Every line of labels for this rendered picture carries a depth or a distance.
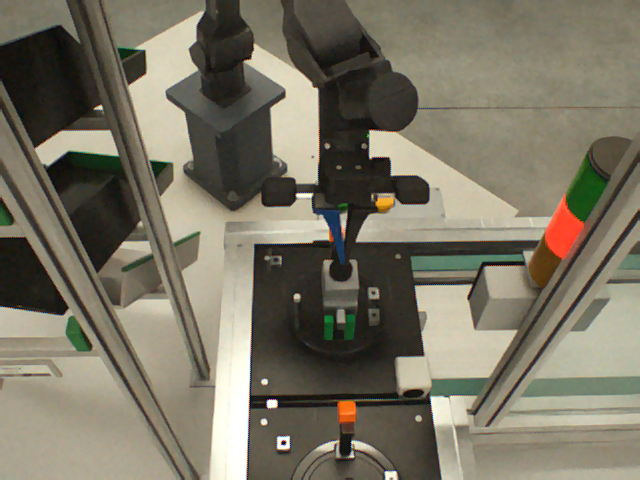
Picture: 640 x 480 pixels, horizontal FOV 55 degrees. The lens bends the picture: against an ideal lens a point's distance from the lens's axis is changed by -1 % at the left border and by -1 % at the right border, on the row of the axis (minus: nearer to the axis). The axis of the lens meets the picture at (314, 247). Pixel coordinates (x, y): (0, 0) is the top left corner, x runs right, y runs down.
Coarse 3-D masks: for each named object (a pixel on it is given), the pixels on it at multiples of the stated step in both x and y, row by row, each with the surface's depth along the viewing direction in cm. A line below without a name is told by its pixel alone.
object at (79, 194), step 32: (64, 160) 72; (96, 160) 74; (64, 192) 68; (96, 192) 53; (128, 192) 60; (160, 192) 70; (96, 224) 54; (128, 224) 61; (0, 256) 48; (32, 256) 47; (96, 256) 55; (0, 288) 49; (32, 288) 49
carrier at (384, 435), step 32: (256, 416) 79; (288, 416) 80; (320, 416) 80; (384, 416) 80; (416, 416) 80; (256, 448) 77; (320, 448) 75; (352, 448) 74; (384, 448) 77; (416, 448) 77
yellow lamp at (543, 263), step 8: (544, 232) 55; (544, 240) 55; (536, 248) 57; (544, 248) 55; (536, 256) 56; (544, 256) 55; (552, 256) 54; (528, 264) 59; (536, 264) 56; (544, 264) 55; (552, 264) 54; (536, 272) 57; (544, 272) 56; (552, 272) 55; (536, 280) 57; (544, 280) 56
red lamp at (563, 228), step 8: (560, 208) 51; (560, 216) 51; (568, 216) 50; (552, 224) 53; (560, 224) 51; (568, 224) 50; (576, 224) 50; (552, 232) 53; (560, 232) 52; (568, 232) 51; (576, 232) 50; (552, 240) 53; (560, 240) 52; (568, 240) 51; (552, 248) 53; (560, 248) 52; (568, 248) 52; (560, 256) 53
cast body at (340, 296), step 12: (324, 264) 80; (336, 264) 78; (348, 264) 78; (324, 276) 79; (336, 276) 77; (348, 276) 78; (324, 288) 78; (336, 288) 78; (348, 288) 78; (324, 300) 80; (336, 300) 80; (348, 300) 80; (324, 312) 81; (336, 312) 81; (348, 312) 81; (336, 324) 81
